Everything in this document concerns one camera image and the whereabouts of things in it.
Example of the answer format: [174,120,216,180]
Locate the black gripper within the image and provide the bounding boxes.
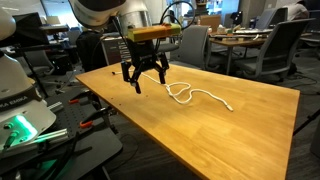
[121,39,170,95]

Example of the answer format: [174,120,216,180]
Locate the white rope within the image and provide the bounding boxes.
[111,68,234,113]

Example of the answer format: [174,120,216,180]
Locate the black mesh office chair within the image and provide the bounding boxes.
[156,33,181,63]

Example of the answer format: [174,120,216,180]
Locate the grey drawer tool cabinet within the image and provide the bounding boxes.
[100,33,134,66]

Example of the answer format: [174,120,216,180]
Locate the grey office chair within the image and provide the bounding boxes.
[254,8,279,31]
[169,25,212,71]
[233,18,316,81]

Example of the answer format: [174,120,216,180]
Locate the black draped cloth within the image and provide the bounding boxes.
[75,29,108,73]

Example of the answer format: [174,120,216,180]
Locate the brown cardboard box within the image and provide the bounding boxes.
[199,14,223,33]

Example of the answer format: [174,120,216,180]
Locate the black computer tower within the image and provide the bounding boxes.
[49,53,73,76]

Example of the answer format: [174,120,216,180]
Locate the wooden office desk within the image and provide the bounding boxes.
[208,28,314,76]

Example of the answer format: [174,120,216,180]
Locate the black box on stand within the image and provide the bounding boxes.
[6,12,43,44]

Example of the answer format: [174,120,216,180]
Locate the person in white shirt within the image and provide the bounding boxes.
[286,0,313,21]

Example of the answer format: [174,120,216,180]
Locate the black tripod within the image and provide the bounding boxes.
[293,108,320,136]

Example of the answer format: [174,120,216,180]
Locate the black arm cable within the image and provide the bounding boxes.
[159,0,198,31]

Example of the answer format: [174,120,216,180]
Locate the orange handled black clamp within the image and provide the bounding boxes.
[79,106,118,129]
[68,89,93,105]

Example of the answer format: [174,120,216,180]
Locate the black floor cable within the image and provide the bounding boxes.
[109,133,139,171]

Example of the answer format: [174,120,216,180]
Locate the aluminium extrusion rail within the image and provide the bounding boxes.
[47,101,65,114]
[33,128,69,144]

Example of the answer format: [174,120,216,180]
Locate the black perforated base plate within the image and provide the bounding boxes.
[0,88,124,180]

